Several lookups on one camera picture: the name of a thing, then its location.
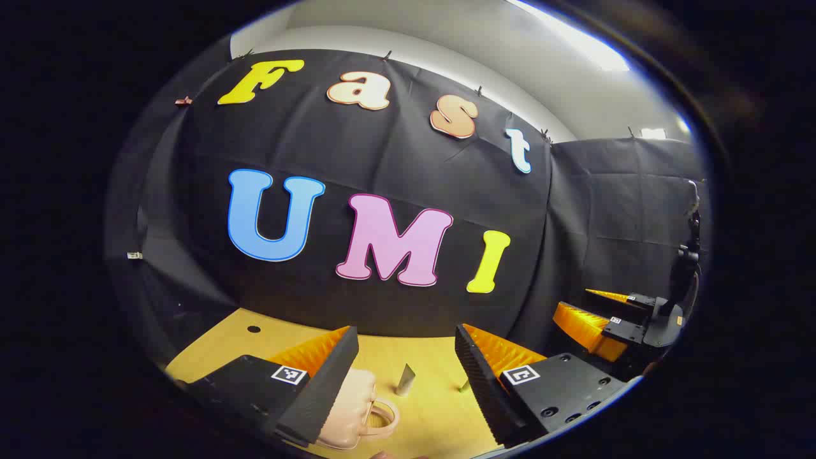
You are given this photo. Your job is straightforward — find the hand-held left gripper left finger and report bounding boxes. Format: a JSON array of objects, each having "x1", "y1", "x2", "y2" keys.
[{"x1": 173, "y1": 326, "x2": 360, "y2": 447}]

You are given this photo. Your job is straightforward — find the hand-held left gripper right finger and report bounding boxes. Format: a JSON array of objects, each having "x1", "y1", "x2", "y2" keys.
[{"x1": 454, "y1": 323, "x2": 632, "y2": 448}]

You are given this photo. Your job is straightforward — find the pink suitcase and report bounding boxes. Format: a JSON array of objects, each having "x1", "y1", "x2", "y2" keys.
[{"x1": 317, "y1": 368, "x2": 400, "y2": 451}]

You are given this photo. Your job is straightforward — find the black backdrop cloth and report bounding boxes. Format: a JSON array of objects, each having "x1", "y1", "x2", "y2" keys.
[{"x1": 105, "y1": 48, "x2": 708, "y2": 383}]

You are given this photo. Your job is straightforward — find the ceiling light strip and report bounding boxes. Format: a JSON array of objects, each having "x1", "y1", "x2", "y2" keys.
[{"x1": 510, "y1": 0, "x2": 632, "y2": 72}]

